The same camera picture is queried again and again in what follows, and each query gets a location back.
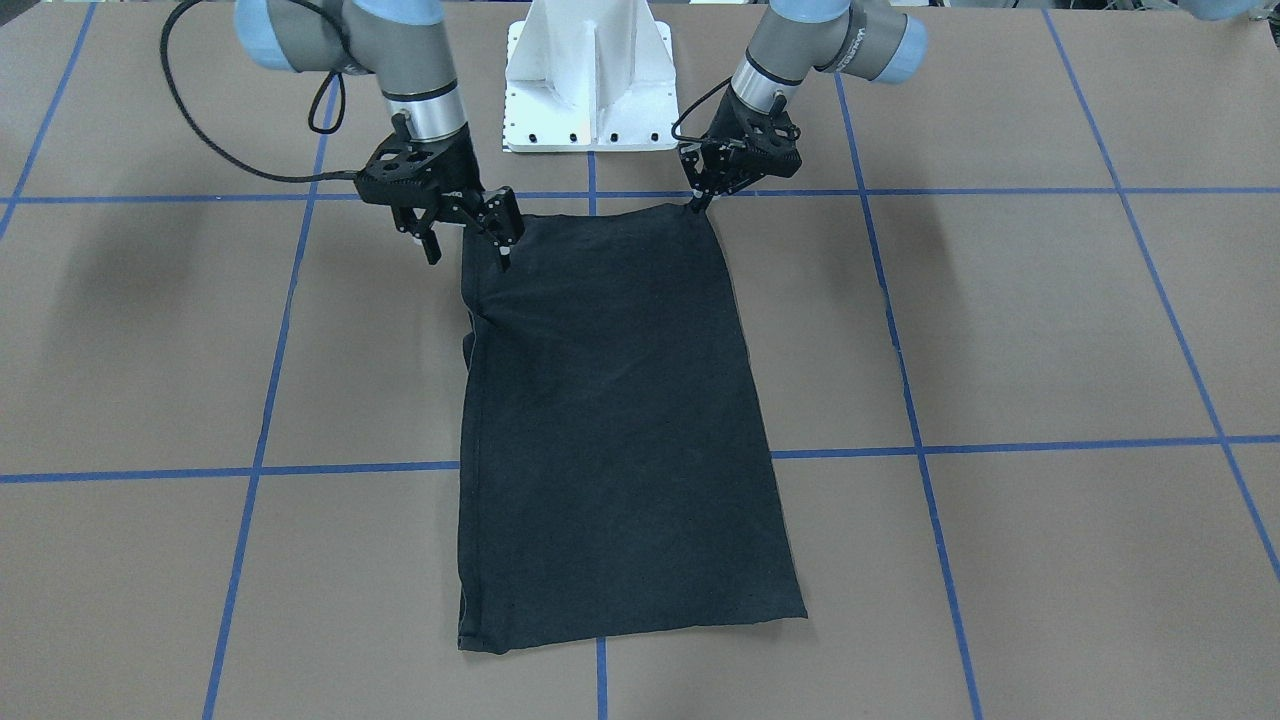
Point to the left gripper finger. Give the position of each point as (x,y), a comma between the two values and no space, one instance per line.
(705,186)

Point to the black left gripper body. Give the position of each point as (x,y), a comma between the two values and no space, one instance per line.
(738,129)

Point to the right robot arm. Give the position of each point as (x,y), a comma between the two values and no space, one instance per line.
(402,44)

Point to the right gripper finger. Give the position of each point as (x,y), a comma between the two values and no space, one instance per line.
(424,232)
(493,219)

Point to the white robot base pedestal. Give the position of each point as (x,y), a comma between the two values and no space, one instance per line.
(589,76)

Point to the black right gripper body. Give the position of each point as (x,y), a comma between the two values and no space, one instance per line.
(460,166)

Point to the black graphic t-shirt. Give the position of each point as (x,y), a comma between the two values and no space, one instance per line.
(615,476)

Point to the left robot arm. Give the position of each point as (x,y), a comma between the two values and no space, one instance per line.
(1042,101)

